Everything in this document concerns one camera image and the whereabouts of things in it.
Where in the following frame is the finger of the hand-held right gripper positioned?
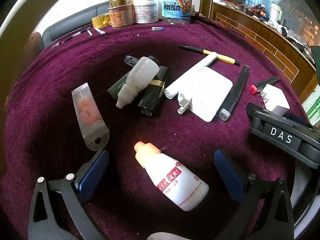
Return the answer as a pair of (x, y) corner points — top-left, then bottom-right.
(246, 102), (263, 137)

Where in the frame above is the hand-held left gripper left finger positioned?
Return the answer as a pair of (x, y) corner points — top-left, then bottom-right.
(28, 150), (110, 240)

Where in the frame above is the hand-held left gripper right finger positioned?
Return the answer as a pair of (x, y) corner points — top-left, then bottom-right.
(214, 149), (295, 240)

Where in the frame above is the black marker with grey end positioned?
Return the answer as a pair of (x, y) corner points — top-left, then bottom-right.
(218, 65), (250, 121)

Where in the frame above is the white bottle with orange cap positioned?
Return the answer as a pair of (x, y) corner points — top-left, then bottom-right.
(134, 141), (209, 212)

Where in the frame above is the clear packet with orange pieces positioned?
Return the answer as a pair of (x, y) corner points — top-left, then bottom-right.
(71, 82), (110, 152)

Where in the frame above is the green lighter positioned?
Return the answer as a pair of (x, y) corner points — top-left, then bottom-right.
(107, 55), (161, 101)

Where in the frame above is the translucent white squeeze bottle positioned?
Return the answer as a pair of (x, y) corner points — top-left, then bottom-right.
(116, 56), (160, 109)

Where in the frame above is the clear blue lighter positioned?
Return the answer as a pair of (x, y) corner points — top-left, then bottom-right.
(124, 55), (141, 67)

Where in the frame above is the white charger cube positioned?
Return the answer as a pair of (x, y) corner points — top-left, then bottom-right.
(260, 83), (291, 117)

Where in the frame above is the burgundy tablecloth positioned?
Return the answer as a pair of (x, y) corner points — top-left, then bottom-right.
(1, 12), (312, 240)

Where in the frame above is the black marker with red end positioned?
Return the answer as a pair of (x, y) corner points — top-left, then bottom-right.
(249, 75), (281, 95)

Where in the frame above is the white power bank with plug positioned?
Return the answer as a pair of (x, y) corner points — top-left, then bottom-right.
(177, 66), (234, 123)

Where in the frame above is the yellow and black pen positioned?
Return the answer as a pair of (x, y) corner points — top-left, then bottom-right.
(178, 45), (241, 67)

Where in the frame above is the wooden cabinet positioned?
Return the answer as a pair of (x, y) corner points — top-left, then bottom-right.
(211, 2), (318, 103)

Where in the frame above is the white cylindrical tube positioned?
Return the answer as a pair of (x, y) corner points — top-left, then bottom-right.
(164, 51), (218, 99)

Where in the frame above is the black case with gold band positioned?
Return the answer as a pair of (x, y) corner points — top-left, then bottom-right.
(138, 66), (171, 118)

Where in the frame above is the white and green cup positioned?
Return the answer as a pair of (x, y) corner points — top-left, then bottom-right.
(270, 1), (285, 22)

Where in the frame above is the thin black pen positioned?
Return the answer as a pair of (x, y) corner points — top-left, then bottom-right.
(62, 27), (92, 43)

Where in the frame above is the clear jar with blue label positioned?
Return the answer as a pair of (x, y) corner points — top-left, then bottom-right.
(161, 0), (194, 26)

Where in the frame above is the yellow tape roll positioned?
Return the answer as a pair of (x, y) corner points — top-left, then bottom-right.
(91, 15), (112, 29)

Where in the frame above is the black leather sofa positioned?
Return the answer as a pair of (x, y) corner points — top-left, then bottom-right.
(41, 1), (111, 51)

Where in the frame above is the white plastic jar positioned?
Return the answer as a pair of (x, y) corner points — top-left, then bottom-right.
(133, 0), (159, 24)

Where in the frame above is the jar with brown label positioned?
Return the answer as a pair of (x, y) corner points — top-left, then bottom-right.
(108, 4), (135, 30)

